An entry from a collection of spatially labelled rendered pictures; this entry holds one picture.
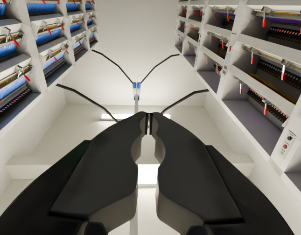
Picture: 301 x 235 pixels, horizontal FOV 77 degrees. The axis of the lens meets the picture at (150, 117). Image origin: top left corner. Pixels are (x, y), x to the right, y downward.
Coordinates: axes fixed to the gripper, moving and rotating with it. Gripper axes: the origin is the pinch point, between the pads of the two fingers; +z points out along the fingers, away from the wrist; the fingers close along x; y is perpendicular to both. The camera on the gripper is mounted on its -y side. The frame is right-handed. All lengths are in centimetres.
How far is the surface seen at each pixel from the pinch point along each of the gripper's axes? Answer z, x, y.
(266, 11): 96, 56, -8
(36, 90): 108, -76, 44
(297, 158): 46, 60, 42
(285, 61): 70, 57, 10
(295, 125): 51, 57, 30
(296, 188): 39, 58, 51
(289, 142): 50, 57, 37
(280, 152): 51, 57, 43
